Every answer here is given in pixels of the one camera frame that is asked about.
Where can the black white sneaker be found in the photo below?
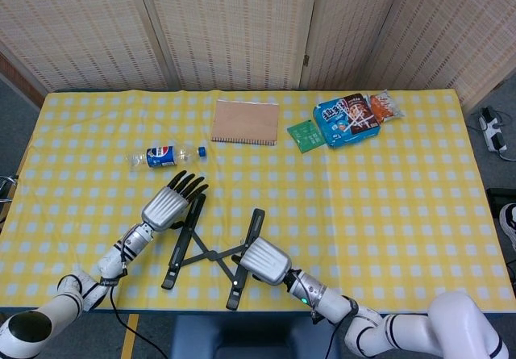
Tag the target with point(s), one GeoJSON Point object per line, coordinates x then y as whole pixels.
{"type": "Point", "coordinates": [508, 226]}

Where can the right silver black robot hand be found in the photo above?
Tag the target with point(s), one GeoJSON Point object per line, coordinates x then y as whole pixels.
{"type": "Point", "coordinates": [266, 260]}

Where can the black folding laptop stand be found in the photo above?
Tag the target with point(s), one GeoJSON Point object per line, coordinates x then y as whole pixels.
{"type": "Point", "coordinates": [186, 234]}

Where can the yellow white checkered tablecloth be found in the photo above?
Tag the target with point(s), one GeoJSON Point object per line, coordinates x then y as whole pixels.
{"type": "Point", "coordinates": [403, 193]}

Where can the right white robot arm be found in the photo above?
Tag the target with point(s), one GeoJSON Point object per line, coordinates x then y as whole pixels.
{"type": "Point", "coordinates": [326, 298]}

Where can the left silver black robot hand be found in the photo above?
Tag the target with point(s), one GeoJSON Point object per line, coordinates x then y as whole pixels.
{"type": "Point", "coordinates": [163, 209]}

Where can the metal tube frame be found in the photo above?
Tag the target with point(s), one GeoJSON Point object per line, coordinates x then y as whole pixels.
{"type": "Point", "coordinates": [8, 179]}

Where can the white power strip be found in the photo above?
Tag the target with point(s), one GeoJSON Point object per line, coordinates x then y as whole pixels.
{"type": "Point", "coordinates": [492, 131]}

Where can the clear Pepsi plastic bottle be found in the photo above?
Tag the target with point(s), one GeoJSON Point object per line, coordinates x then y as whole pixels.
{"type": "Point", "coordinates": [161, 157]}

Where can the orange snack bag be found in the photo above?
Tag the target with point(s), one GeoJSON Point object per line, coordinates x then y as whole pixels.
{"type": "Point", "coordinates": [385, 107]}

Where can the green flat packet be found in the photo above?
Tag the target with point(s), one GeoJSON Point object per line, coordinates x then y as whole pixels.
{"type": "Point", "coordinates": [306, 135]}

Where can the woven folding screen panel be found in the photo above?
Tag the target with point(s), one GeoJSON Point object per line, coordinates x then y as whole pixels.
{"type": "Point", "coordinates": [455, 32]}
{"type": "Point", "coordinates": [80, 24]}
{"type": "Point", "coordinates": [346, 24]}
{"type": "Point", "coordinates": [230, 24]}

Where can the yellow floor tape strip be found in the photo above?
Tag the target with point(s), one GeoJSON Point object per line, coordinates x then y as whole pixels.
{"type": "Point", "coordinates": [130, 336]}

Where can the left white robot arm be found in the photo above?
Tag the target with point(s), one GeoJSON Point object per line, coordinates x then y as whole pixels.
{"type": "Point", "coordinates": [129, 246]}

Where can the brown spiral notebook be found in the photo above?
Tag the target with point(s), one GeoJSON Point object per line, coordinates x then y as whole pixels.
{"type": "Point", "coordinates": [246, 123]}

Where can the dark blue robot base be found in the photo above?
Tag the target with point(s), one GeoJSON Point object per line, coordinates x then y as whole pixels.
{"type": "Point", "coordinates": [250, 335]}

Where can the blue brown cookie package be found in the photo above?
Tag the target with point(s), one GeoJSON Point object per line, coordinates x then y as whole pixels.
{"type": "Point", "coordinates": [342, 123]}

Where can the brass screen hinge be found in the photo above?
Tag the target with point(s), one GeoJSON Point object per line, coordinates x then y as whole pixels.
{"type": "Point", "coordinates": [306, 60]}

